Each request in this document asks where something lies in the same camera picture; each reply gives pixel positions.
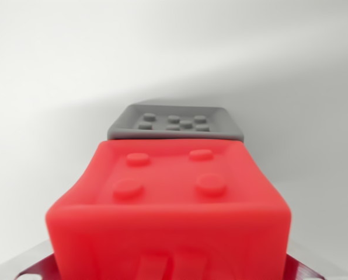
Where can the black-tipped silver gripper right finger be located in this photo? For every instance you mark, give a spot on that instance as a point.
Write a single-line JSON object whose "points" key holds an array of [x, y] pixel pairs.
{"points": [[299, 271]]}

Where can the black-tipped silver gripper left finger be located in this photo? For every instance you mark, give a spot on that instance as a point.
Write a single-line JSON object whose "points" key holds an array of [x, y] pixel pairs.
{"points": [[38, 262]]}

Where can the red studded cube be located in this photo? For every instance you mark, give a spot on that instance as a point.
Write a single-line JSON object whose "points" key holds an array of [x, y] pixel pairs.
{"points": [[168, 221]]}

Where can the grey studded cube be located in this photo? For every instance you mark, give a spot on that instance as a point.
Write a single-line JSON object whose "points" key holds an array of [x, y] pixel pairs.
{"points": [[124, 125]]}

